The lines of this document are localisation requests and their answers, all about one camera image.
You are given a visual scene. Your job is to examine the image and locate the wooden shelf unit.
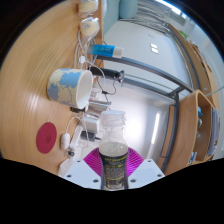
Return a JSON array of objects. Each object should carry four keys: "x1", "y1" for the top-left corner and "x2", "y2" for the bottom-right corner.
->
[{"x1": 159, "y1": 89, "x2": 222, "y2": 176}]

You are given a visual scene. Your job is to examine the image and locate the clear plastic drink bottle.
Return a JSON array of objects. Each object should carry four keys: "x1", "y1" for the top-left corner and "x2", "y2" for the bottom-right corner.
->
[{"x1": 98, "y1": 110, "x2": 130, "y2": 191}]

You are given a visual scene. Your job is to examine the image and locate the black metal table frame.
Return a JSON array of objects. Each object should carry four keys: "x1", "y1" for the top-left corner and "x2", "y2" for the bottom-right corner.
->
[{"x1": 95, "y1": 54, "x2": 195, "y2": 173}]

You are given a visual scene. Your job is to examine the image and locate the teal chair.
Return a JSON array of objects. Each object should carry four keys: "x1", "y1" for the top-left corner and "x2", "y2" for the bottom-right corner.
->
[{"x1": 117, "y1": 0, "x2": 140, "y2": 20}]

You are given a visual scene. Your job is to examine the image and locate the black cylindrical handle tool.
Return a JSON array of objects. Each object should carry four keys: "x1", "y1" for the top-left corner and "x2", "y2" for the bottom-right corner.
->
[{"x1": 89, "y1": 67, "x2": 126, "y2": 83}]

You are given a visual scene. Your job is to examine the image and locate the blue tube with white cap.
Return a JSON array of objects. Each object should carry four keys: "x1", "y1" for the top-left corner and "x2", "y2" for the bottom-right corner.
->
[{"x1": 87, "y1": 43, "x2": 125, "y2": 59}]

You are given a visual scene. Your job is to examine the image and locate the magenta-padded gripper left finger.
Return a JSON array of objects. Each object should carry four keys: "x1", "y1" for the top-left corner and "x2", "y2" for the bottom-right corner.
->
[{"x1": 64, "y1": 149, "x2": 105, "y2": 190}]

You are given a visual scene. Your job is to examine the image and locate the white cable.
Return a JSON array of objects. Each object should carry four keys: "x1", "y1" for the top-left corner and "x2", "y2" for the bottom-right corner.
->
[{"x1": 73, "y1": 30, "x2": 107, "y2": 101}]

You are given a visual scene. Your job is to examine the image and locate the round cream lidded container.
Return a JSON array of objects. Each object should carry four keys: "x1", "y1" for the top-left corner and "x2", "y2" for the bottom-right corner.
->
[
  {"x1": 77, "y1": 0, "x2": 100, "y2": 15},
  {"x1": 79, "y1": 16, "x2": 101, "y2": 38}
]

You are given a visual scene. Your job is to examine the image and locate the flat round red coaster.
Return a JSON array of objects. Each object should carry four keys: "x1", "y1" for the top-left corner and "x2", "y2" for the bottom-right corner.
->
[{"x1": 35, "y1": 121, "x2": 58, "y2": 155}]

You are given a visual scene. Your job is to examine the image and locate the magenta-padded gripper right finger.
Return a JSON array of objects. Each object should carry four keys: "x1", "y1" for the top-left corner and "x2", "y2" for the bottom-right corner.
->
[{"x1": 125, "y1": 148, "x2": 166, "y2": 190}]

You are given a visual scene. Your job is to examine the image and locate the white power adapter block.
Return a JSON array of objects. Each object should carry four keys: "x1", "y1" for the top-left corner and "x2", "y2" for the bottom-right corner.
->
[{"x1": 80, "y1": 114, "x2": 101, "y2": 142}]

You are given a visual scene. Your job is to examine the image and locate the white mug with blue map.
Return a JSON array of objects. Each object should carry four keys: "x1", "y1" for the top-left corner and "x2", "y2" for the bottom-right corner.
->
[{"x1": 46, "y1": 67, "x2": 95, "y2": 110}]

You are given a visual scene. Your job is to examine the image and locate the small white oval device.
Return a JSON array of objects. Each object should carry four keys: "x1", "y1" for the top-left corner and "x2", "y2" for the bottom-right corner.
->
[{"x1": 60, "y1": 132, "x2": 71, "y2": 151}]

